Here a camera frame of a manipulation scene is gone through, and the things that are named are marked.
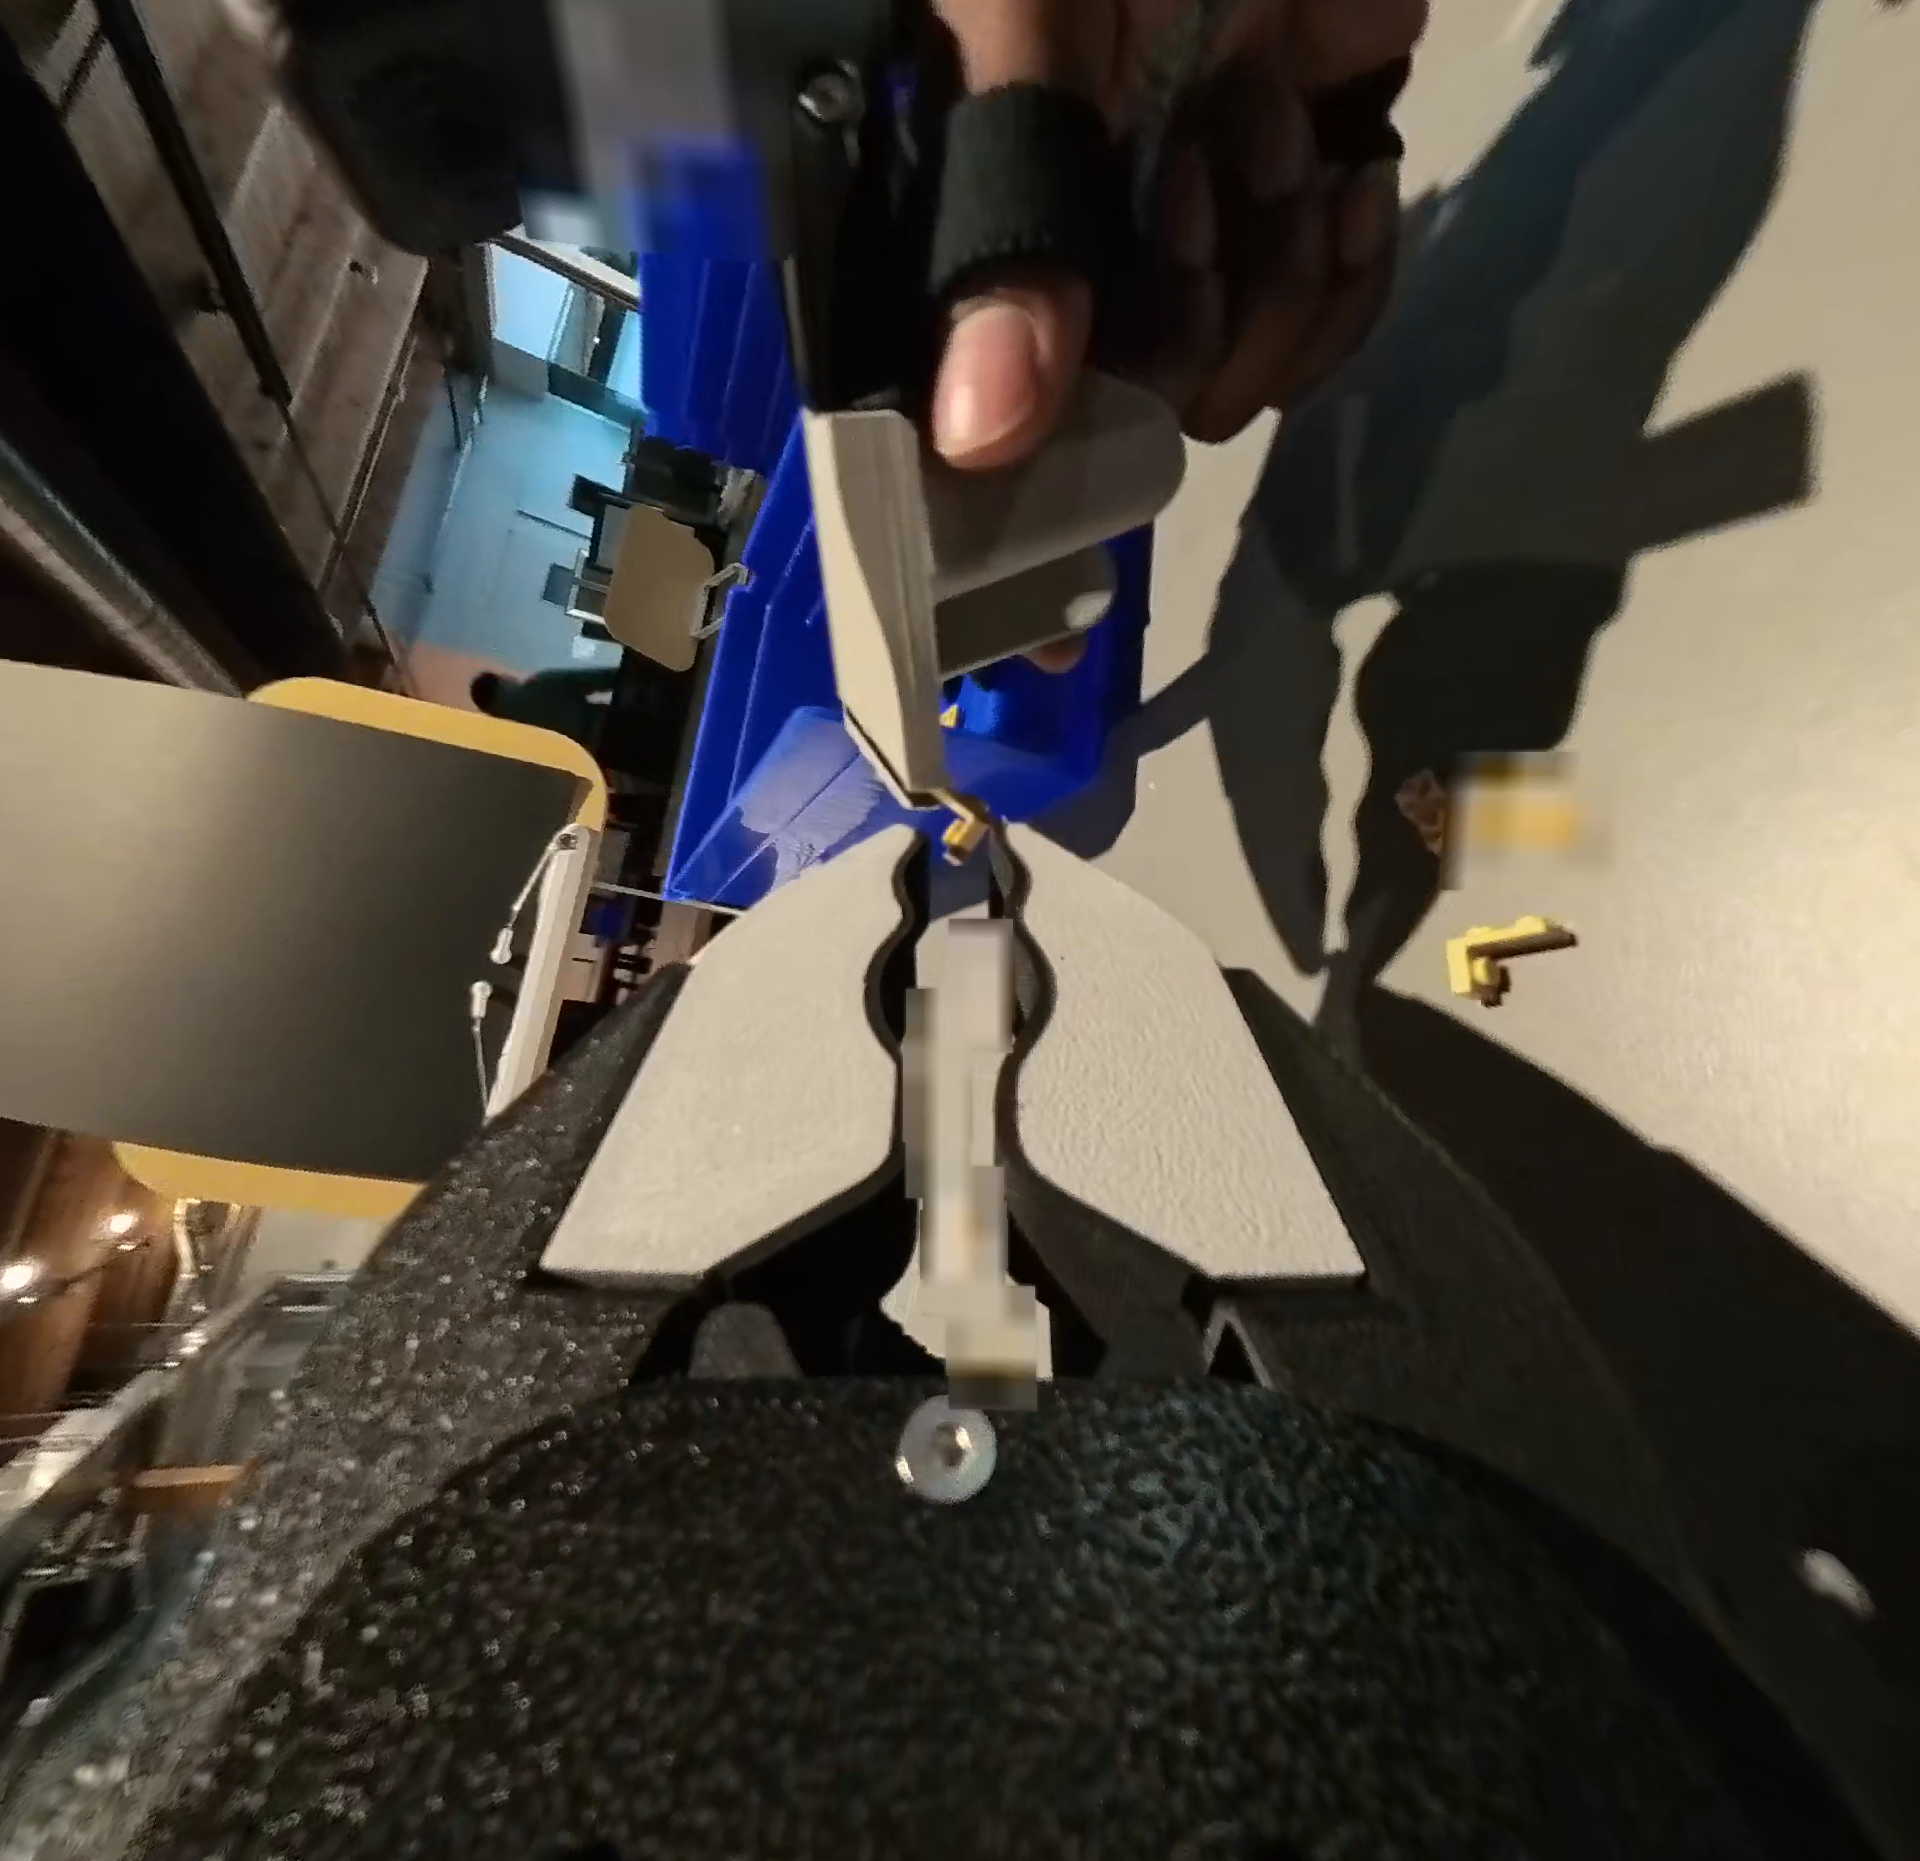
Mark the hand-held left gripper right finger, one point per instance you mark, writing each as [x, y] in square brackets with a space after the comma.
[1187, 1112]

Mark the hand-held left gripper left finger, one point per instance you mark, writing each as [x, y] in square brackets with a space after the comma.
[750, 1095]

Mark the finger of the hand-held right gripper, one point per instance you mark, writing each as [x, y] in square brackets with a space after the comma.
[879, 586]
[1051, 540]

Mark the blue plastic bin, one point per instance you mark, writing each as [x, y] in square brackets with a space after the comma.
[780, 841]

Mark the small tan bracket brick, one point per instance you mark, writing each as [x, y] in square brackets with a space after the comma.
[964, 829]
[1478, 960]

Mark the grey desk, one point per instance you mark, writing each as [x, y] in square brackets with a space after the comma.
[1727, 690]

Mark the person's right hand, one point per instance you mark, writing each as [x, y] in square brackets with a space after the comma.
[1247, 271]

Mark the stack of blue bins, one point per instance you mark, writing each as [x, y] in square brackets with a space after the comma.
[706, 377]

